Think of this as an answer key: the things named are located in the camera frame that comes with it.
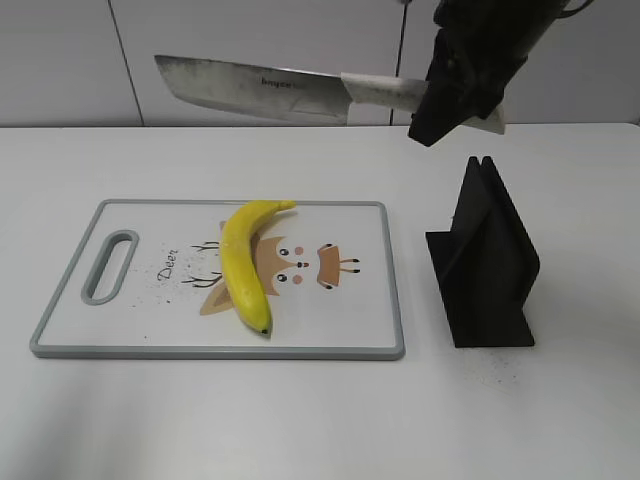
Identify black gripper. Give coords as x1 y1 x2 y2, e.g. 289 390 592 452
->
408 0 564 147

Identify white cutting board grey rim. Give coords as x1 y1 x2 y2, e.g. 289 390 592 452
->
30 199 404 360

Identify kitchen knife white handle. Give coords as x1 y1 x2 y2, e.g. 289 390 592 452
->
154 54 506 146

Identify black knife stand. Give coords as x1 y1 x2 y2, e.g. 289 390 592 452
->
425 156 540 348

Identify yellow plastic banana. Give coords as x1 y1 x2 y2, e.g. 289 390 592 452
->
219 200 296 336

